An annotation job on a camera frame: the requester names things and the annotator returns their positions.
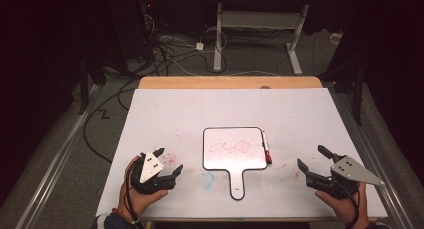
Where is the white table mat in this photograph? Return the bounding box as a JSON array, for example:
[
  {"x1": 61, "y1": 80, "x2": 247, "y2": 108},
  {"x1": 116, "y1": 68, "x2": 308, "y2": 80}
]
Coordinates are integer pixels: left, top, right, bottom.
[{"x1": 95, "y1": 87, "x2": 389, "y2": 220}]

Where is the small whiteboard with handle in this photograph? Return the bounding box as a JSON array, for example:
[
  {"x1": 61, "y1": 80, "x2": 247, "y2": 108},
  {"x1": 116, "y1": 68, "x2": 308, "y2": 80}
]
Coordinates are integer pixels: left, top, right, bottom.
[{"x1": 202, "y1": 126, "x2": 269, "y2": 201}]

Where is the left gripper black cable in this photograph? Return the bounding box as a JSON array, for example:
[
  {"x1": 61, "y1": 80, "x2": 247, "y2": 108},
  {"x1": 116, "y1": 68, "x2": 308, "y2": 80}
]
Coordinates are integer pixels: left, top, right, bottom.
[{"x1": 122, "y1": 158, "x2": 145, "y2": 229}]

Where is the person's left hand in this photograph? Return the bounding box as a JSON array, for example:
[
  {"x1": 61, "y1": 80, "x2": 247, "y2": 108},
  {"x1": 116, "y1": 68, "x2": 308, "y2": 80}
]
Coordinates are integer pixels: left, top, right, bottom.
[{"x1": 117, "y1": 155, "x2": 169, "y2": 219}]

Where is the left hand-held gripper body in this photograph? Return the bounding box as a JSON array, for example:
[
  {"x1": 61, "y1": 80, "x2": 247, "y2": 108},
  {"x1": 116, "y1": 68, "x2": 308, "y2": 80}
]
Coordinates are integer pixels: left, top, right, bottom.
[{"x1": 130, "y1": 150, "x2": 177, "y2": 195}]

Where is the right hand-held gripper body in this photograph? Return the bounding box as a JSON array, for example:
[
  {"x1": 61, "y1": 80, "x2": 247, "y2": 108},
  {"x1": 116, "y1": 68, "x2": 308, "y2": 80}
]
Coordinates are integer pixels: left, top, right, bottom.
[{"x1": 305, "y1": 154, "x2": 386, "y2": 200}]

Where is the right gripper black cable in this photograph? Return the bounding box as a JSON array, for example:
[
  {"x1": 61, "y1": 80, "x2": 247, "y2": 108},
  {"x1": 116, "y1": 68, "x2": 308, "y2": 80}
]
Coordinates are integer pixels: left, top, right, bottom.
[{"x1": 333, "y1": 179, "x2": 362, "y2": 229}]

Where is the person's left sleeve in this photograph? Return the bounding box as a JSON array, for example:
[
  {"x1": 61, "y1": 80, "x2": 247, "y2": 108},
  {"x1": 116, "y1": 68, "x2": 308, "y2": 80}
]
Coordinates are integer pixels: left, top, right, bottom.
[{"x1": 91, "y1": 212, "x2": 143, "y2": 229}]

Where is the red bracelet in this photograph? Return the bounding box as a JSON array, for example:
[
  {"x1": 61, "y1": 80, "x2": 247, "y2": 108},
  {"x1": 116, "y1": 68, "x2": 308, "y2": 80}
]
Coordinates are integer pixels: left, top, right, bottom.
[{"x1": 111, "y1": 207, "x2": 135, "y2": 224}]

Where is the red whiteboard marker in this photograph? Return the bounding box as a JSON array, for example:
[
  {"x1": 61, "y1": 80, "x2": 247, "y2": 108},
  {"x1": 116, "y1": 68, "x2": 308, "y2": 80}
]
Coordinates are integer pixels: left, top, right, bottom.
[{"x1": 261, "y1": 131, "x2": 273, "y2": 165}]

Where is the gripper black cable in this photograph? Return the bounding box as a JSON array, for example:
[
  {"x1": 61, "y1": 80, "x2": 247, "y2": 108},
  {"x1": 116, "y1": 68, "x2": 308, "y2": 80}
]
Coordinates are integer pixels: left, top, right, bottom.
[
  {"x1": 122, "y1": 158, "x2": 145, "y2": 229},
  {"x1": 333, "y1": 179, "x2": 362, "y2": 229}
]

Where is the person's right hand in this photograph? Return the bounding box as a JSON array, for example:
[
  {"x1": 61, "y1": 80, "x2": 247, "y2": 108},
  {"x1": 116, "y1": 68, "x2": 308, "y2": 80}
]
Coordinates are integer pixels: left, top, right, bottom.
[{"x1": 315, "y1": 182, "x2": 370, "y2": 229}]

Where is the bundle of black floor cables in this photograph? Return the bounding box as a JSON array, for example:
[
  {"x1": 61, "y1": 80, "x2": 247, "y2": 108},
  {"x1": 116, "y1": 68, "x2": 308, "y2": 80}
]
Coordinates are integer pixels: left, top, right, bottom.
[{"x1": 82, "y1": 2, "x2": 231, "y2": 165}]

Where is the aluminium floor rail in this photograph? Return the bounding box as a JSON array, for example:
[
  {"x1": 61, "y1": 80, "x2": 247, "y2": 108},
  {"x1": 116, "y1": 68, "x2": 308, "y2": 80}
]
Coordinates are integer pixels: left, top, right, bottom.
[
  {"x1": 333, "y1": 85, "x2": 416, "y2": 229},
  {"x1": 14, "y1": 84, "x2": 101, "y2": 229}
]

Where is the white metal desk frame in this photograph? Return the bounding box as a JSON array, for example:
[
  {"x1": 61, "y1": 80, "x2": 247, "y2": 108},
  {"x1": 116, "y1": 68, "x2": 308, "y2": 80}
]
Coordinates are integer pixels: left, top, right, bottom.
[{"x1": 213, "y1": 2, "x2": 310, "y2": 76}]

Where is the black metal stand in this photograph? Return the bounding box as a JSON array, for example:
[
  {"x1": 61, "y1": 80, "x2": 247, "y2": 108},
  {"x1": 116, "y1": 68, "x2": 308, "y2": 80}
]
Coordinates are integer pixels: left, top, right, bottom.
[
  {"x1": 334, "y1": 2, "x2": 368, "y2": 127},
  {"x1": 78, "y1": 2, "x2": 108, "y2": 116}
]

